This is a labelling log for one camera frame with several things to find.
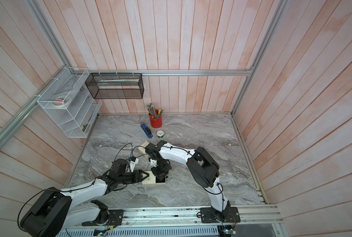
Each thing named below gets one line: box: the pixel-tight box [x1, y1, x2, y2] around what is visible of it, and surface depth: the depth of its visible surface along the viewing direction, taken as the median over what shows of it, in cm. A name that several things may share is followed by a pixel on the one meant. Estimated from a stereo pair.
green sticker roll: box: [156, 129, 165, 139], surface depth 107 cm
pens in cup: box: [145, 102, 165, 119], surface depth 106 cm
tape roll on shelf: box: [51, 94, 71, 108], surface depth 75 cm
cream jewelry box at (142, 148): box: [137, 140, 150, 155], surface depth 97 cm
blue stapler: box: [140, 121, 153, 139], surface depth 107 cm
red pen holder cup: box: [148, 112, 163, 129], surface depth 109 cm
